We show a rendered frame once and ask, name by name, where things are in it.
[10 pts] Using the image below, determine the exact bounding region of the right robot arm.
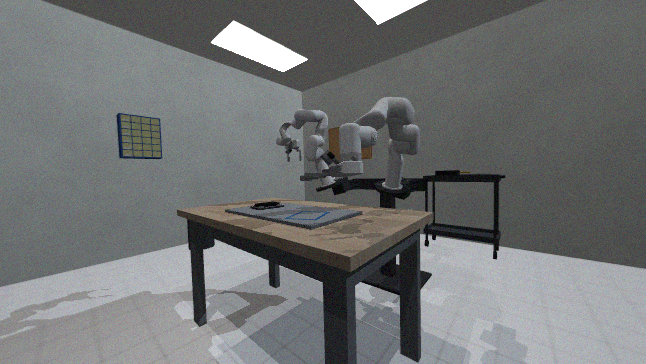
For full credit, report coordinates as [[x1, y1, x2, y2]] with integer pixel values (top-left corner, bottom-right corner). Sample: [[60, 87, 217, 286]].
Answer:
[[276, 109, 335, 187]]

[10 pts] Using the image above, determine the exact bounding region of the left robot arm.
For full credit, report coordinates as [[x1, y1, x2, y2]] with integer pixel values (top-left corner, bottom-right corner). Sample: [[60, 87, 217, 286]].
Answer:
[[320, 97, 420, 190]]

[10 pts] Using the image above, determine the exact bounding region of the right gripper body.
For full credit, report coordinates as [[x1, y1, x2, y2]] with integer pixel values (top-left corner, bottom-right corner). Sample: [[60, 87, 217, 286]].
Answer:
[[285, 140, 300, 149]]

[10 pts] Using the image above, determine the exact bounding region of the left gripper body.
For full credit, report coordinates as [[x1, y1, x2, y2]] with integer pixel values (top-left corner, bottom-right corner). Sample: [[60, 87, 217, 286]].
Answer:
[[331, 161, 363, 177]]

